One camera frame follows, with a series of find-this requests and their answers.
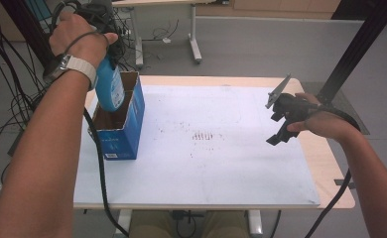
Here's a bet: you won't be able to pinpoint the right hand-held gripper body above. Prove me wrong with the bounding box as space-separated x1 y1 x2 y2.
265 72 319 133

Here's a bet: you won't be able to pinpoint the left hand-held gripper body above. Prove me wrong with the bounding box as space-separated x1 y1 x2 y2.
51 0 122 35

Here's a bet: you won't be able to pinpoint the blue detergent bottle white cap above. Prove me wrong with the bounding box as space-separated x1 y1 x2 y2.
94 54 126 113

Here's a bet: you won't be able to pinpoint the blue cardboard box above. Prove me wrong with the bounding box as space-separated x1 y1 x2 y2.
87 70 146 162

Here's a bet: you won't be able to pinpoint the person's left hand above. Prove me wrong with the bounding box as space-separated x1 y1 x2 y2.
48 11 119 69

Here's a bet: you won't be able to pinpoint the person's right hand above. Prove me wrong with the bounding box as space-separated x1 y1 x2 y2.
285 92 361 142

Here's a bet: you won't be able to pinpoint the black tape piece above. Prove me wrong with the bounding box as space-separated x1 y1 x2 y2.
333 178 355 190

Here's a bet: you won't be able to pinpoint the white-legged desk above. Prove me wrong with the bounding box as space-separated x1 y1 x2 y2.
111 0 230 66

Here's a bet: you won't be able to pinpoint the white table mat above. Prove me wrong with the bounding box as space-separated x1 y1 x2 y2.
72 84 321 206

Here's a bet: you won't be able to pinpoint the white table leg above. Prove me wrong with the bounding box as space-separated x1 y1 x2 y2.
247 209 264 238
114 209 133 238

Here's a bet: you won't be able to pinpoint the person's khaki pants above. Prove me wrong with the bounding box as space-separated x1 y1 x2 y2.
128 209 250 238

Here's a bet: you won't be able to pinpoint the thin black wrist cord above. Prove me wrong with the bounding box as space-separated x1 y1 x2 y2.
64 30 111 56

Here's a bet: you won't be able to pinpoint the wristwatch with white strap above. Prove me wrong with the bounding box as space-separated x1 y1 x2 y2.
42 54 98 91

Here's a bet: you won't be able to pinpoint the black metal post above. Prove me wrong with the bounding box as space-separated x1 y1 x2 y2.
0 0 57 67
316 0 387 106

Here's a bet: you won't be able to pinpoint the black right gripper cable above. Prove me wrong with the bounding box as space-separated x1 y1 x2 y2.
304 104 362 238

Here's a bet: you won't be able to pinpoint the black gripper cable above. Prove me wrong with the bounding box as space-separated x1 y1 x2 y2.
50 0 131 238
304 104 362 238

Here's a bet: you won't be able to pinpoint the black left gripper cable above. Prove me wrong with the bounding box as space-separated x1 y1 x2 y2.
50 0 131 238

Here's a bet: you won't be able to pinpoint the bundle of black floor cables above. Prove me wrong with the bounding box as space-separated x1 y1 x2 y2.
0 6 51 212

